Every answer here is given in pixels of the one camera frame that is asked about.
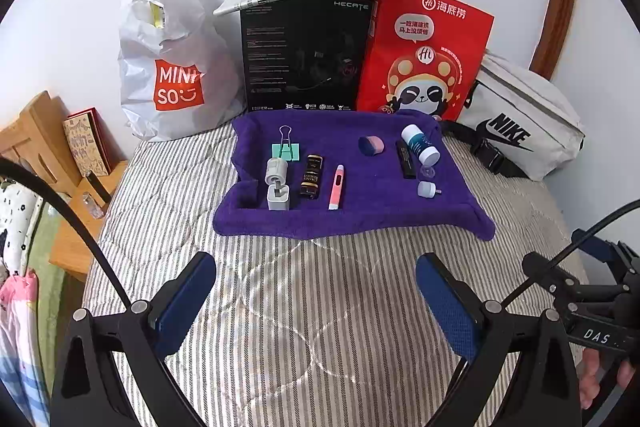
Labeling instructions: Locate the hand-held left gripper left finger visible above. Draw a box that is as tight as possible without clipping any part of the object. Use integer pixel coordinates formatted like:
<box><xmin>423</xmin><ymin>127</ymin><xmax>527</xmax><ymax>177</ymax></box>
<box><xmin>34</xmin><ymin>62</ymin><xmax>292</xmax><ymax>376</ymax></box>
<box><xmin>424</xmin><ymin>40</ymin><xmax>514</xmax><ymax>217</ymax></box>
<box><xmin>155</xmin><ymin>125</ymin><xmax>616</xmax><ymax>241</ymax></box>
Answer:
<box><xmin>50</xmin><ymin>251</ymin><xmax>217</xmax><ymax>427</ymax></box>

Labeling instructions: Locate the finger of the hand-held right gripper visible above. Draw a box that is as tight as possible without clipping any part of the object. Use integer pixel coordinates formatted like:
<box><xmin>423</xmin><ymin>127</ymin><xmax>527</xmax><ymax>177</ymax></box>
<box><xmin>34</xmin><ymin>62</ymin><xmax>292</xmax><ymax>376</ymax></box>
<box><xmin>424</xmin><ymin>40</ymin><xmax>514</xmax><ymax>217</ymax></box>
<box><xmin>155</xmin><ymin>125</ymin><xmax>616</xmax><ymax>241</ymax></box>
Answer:
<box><xmin>522</xmin><ymin>252</ymin><xmax>576</xmax><ymax>295</ymax></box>
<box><xmin>572</xmin><ymin>229</ymin><xmax>621</xmax><ymax>263</ymax></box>

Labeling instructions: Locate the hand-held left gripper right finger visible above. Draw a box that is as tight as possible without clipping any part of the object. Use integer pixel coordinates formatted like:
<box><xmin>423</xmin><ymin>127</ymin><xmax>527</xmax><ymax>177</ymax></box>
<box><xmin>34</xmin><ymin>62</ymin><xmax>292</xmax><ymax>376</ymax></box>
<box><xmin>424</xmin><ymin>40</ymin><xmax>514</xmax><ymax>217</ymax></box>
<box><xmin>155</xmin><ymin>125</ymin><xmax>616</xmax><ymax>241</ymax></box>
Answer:
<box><xmin>416</xmin><ymin>252</ymin><xmax>583</xmax><ymax>427</ymax></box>

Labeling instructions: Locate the white charger plug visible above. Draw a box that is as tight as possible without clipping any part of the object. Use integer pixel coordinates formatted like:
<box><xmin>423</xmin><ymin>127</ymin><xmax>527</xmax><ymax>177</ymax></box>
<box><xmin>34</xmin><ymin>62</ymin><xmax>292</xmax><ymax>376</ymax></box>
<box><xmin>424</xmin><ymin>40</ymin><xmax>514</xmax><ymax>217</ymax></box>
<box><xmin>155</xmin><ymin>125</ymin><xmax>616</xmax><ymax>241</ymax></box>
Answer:
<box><xmin>266</xmin><ymin>183</ymin><xmax>292</xmax><ymax>212</ymax></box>

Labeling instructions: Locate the black flash drive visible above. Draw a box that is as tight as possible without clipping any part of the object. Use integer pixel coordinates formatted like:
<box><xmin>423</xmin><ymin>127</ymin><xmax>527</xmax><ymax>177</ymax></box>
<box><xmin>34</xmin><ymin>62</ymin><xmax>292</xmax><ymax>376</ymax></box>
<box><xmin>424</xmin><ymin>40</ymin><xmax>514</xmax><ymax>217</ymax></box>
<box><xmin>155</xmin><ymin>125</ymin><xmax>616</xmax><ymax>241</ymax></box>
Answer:
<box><xmin>396</xmin><ymin>141</ymin><xmax>417</xmax><ymax>180</ymax></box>

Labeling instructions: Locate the pink pen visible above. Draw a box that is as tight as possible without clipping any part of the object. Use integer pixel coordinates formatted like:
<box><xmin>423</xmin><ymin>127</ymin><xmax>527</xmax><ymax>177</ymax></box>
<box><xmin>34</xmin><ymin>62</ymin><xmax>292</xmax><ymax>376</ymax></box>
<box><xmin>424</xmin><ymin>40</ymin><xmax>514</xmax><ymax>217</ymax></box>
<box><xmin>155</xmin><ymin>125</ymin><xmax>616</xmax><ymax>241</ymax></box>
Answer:
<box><xmin>328</xmin><ymin>164</ymin><xmax>347</xmax><ymax>211</ymax></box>

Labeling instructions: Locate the grey white cylinder adapter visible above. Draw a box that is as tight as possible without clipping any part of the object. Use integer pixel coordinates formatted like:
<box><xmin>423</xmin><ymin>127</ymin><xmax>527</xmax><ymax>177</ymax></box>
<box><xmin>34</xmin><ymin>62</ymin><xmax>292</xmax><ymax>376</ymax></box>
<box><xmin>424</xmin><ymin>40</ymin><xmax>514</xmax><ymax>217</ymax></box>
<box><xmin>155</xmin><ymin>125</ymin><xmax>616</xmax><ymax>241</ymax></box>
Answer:
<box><xmin>264</xmin><ymin>158</ymin><xmax>290</xmax><ymax>185</ymax></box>

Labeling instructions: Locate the white blue bottle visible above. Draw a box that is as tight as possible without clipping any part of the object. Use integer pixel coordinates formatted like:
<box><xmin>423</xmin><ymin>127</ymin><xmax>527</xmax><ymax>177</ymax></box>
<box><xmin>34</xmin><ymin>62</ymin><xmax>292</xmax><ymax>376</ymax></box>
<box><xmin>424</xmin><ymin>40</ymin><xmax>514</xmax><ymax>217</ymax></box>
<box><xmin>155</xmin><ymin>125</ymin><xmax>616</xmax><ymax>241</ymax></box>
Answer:
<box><xmin>401</xmin><ymin>124</ymin><xmax>441</xmax><ymax>165</ymax></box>

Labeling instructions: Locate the pink blue eraser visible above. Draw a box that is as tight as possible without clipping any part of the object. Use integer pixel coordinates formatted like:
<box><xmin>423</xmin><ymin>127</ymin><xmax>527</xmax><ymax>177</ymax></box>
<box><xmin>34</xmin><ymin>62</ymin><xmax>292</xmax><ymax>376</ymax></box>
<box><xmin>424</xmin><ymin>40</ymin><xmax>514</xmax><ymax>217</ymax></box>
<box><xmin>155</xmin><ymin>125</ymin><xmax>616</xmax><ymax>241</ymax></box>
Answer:
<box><xmin>358</xmin><ymin>135</ymin><xmax>385</xmax><ymax>156</ymax></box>

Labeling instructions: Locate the black gold tube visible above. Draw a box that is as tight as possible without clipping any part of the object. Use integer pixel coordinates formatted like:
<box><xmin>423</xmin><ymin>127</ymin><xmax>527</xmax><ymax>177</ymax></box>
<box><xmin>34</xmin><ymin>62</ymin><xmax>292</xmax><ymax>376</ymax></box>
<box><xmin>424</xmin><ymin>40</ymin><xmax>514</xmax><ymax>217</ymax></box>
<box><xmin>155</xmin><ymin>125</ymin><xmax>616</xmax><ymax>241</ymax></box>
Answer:
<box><xmin>300</xmin><ymin>153</ymin><xmax>323</xmax><ymax>198</ymax></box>

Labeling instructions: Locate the green binder clip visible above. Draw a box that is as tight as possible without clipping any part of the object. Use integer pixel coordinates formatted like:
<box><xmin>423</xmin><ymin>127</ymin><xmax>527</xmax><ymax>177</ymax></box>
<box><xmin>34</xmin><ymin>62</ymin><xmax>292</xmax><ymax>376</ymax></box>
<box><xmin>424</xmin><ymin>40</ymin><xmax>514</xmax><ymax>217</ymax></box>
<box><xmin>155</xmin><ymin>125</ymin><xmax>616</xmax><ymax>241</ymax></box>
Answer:
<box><xmin>270</xmin><ymin>125</ymin><xmax>299</xmax><ymax>160</ymax></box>

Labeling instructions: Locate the person's right hand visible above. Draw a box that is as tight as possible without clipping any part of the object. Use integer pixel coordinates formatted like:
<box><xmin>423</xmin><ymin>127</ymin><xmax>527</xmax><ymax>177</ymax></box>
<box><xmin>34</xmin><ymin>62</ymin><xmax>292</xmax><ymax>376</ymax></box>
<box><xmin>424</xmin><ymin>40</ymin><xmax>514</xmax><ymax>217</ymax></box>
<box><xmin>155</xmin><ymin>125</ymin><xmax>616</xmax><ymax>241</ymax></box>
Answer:
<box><xmin>580</xmin><ymin>348</ymin><xmax>636</xmax><ymax>410</ymax></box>

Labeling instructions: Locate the wooden bedside table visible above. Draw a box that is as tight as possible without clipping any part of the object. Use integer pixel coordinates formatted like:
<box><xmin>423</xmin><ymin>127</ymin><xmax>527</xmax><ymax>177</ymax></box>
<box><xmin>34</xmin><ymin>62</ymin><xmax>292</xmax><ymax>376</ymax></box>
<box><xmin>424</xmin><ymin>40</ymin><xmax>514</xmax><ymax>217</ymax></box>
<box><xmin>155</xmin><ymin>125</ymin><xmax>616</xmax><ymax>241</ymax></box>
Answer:
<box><xmin>0</xmin><ymin>91</ymin><xmax>131</xmax><ymax>278</ymax></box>

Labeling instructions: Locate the striped bed sheet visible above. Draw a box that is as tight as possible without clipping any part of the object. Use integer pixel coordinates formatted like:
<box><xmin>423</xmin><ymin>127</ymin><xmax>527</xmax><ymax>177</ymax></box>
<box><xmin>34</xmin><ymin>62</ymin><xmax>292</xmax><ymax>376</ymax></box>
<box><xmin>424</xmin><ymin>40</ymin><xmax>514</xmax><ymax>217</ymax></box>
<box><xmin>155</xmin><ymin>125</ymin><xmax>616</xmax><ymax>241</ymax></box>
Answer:
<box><xmin>82</xmin><ymin>122</ymin><xmax>591</xmax><ymax>427</ymax></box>

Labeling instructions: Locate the purple towel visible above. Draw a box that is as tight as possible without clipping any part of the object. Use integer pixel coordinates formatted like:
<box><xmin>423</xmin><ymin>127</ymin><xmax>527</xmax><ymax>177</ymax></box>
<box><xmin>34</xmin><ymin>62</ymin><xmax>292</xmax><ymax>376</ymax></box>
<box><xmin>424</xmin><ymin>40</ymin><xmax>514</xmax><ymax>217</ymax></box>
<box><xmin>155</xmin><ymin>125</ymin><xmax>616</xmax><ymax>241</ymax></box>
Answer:
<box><xmin>212</xmin><ymin>109</ymin><xmax>496</xmax><ymax>242</ymax></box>

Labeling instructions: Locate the small glass jar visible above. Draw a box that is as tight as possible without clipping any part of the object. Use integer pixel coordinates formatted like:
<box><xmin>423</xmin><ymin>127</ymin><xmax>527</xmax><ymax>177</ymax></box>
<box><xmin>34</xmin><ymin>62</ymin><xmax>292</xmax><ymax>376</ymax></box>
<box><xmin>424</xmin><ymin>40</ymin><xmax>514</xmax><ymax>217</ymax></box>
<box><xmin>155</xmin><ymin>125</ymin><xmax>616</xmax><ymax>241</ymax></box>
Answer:
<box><xmin>82</xmin><ymin>192</ymin><xmax>103</xmax><ymax>220</ymax></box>

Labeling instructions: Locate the pink blue striped cloth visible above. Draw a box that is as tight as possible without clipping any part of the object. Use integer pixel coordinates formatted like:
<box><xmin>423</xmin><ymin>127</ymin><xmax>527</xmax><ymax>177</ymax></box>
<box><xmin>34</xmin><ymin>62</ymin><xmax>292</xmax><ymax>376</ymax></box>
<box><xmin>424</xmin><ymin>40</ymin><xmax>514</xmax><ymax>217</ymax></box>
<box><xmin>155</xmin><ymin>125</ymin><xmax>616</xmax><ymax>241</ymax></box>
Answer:
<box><xmin>0</xmin><ymin>269</ymin><xmax>51</xmax><ymax>408</ymax></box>

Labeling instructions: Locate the white waist bag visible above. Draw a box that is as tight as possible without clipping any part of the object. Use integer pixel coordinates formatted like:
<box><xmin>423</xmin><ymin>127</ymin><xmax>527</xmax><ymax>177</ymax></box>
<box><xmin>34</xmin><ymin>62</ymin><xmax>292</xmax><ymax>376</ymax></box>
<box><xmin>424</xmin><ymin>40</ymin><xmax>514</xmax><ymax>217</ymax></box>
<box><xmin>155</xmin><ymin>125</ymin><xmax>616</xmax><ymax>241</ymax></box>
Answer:
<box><xmin>440</xmin><ymin>49</ymin><xmax>586</xmax><ymax>182</ymax></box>

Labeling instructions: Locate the patterned book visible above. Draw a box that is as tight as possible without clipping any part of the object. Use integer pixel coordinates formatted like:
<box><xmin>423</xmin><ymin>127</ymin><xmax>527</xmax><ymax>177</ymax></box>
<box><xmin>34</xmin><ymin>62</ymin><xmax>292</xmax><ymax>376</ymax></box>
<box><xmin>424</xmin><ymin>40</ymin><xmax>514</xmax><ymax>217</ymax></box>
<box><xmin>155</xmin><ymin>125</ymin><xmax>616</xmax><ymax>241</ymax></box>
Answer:
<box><xmin>62</xmin><ymin>108</ymin><xmax>115</xmax><ymax>176</ymax></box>

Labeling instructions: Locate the white floral cloth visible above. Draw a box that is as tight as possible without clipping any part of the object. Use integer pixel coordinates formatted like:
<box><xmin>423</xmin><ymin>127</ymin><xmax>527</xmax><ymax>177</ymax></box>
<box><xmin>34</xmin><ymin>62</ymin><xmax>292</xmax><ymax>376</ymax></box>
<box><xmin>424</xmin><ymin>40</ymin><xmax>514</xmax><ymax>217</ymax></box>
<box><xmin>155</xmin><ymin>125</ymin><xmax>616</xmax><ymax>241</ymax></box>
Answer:
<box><xmin>0</xmin><ymin>177</ymin><xmax>46</xmax><ymax>278</ymax></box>

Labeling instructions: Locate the white plastic shopping bag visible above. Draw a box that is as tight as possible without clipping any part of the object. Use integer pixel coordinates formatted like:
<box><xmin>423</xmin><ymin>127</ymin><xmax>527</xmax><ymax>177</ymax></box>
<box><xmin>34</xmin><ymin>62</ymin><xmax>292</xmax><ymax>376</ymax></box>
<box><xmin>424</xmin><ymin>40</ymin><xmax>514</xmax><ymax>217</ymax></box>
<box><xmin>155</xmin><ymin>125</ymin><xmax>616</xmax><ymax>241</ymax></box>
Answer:
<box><xmin>118</xmin><ymin>0</ymin><xmax>246</xmax><ymax>142</ymax></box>

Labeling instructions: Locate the red paper bag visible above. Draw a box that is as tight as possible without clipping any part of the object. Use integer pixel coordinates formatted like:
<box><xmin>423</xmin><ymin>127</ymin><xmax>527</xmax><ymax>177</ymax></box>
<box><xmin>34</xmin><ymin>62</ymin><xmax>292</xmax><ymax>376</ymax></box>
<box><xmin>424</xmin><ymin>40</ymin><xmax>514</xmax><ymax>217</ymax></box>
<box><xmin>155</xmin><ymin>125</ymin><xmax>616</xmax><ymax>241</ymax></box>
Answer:
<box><xmin>356</xmin><ymin>0</ymin><xmax>495</xmax><ymax>124</ymax></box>

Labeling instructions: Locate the black cardboard box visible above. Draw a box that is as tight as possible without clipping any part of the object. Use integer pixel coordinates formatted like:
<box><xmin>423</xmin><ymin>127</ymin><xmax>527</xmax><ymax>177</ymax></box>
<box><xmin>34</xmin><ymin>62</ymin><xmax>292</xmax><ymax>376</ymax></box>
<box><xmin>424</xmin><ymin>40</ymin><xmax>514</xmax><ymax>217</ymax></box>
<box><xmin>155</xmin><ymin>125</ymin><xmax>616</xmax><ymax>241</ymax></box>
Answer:
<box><xmin>214</xmin><ymin>0</ymin><xmax>386</xmax><ymax>112</ymax></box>

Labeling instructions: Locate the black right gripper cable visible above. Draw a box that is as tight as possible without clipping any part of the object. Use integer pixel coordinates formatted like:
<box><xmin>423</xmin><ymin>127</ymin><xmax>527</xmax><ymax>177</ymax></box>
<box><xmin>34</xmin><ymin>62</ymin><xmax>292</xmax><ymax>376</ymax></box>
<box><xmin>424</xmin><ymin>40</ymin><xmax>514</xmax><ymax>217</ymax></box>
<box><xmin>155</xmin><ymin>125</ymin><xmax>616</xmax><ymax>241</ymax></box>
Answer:
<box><xmin>500</xmin><ymin>203</ymin><xmax>640</xmax><ymax>308</ymax></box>

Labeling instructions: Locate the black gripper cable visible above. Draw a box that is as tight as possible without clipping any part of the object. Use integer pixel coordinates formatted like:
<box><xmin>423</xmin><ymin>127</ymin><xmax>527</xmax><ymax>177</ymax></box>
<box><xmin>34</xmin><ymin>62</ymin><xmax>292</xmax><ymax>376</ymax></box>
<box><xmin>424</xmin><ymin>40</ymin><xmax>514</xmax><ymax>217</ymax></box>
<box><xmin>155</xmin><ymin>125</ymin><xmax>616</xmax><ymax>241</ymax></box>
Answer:
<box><xmin>0</xmin><ymin>157</ymin><xmax>133</xmax><ymax>308</ymax></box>
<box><xmin>500</xmin><ymin>203</ymin><xmax>640</xmax><ymax>308</ymax></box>

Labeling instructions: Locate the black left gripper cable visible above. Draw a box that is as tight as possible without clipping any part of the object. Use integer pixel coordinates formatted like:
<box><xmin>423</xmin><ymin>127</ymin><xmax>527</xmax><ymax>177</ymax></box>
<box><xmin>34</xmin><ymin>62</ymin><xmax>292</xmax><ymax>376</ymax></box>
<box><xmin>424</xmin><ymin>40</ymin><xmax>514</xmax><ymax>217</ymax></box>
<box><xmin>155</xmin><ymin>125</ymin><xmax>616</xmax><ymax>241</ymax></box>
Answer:
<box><xmin>0</xmin><ymin>157</ymin><xmax>133</xmax><ymax>308</ymax></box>

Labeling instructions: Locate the brown wooden frame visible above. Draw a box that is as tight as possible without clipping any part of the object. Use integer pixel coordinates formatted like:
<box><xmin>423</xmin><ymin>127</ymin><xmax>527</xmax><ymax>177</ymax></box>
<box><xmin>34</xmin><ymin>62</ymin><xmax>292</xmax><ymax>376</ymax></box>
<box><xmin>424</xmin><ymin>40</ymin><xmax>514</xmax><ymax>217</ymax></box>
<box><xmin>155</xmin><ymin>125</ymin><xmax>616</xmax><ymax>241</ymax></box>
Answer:
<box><xmin>529</xmin><ymin>0</ymin><xmax>581</xmax><ymax>80</ymax></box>

